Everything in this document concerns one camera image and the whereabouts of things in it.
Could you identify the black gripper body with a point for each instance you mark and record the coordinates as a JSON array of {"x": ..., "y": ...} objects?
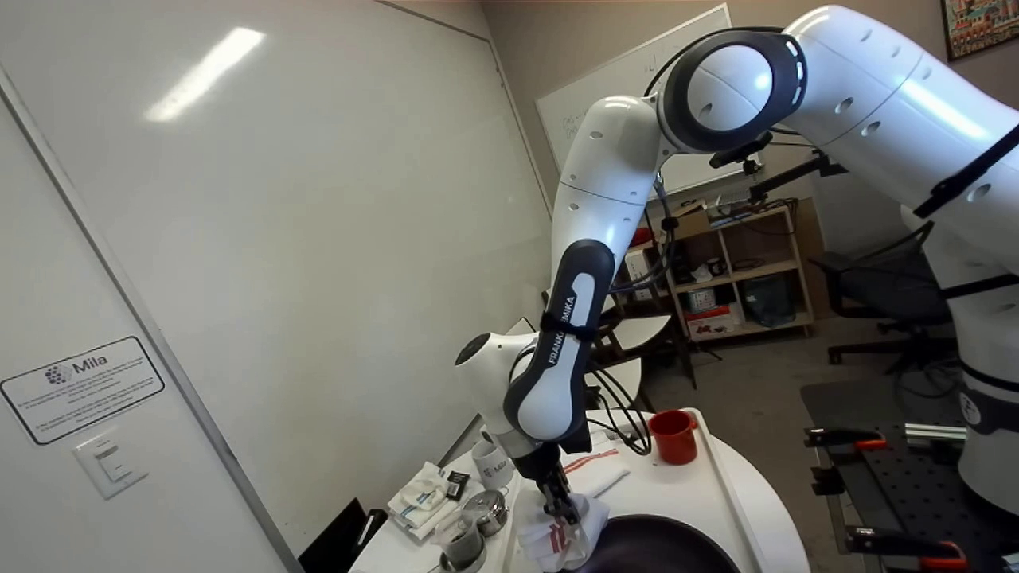
[{"x": 547, "y": 473}]

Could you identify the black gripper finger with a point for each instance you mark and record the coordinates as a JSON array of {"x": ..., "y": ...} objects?
[
  {"x": 568, "y": 507},
  {"x": 550, "y": 507}
]

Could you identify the white red-striped towel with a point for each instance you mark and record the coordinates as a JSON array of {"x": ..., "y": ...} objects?
[{"x": 555, "y": 547}]

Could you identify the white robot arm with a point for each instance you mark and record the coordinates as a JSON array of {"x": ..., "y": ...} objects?
[{"x": 867, "y": 99}]

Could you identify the black frying pan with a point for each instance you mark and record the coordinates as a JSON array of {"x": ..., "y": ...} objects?
[{"x": 656, "y": 547}]

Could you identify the white mug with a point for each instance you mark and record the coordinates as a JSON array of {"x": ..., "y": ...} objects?
[{"x": 491, "y": 463}]

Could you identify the metal round tin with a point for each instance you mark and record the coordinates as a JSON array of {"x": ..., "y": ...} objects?
[{"x": 487, "y": 510}]

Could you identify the red mug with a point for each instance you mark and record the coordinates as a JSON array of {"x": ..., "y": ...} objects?
[{"x": 674, "y": 433}]

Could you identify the wooden shelf unit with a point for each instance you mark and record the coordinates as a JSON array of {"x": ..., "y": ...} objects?
[{"x": 735, "y": 274}]

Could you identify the black office chair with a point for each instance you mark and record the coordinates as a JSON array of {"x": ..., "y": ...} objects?
[{"x": 897, "y": 287}]

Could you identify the orange-handled clamp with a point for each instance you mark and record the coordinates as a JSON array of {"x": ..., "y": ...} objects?
[{"x": 932, "y": 554}]

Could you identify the wall light switch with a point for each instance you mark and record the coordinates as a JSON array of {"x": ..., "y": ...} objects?
[{"x": 110, "y": 465}]

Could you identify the wall sign placard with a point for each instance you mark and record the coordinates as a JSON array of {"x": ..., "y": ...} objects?
[{"x": 82, "y": 389}]

